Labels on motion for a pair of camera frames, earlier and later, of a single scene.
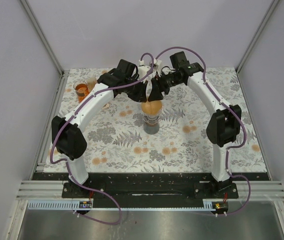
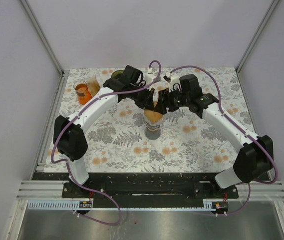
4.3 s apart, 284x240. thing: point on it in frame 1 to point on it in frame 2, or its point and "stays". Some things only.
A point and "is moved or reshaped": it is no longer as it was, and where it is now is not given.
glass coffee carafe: x=151 y=129 to x=152 y=135
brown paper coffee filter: x=151 y=107 is moved or reshaped
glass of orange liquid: x=82 y=89 stays
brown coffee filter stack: x=91 y=82 stays
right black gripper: x=157 y=85 to x=163 y=96
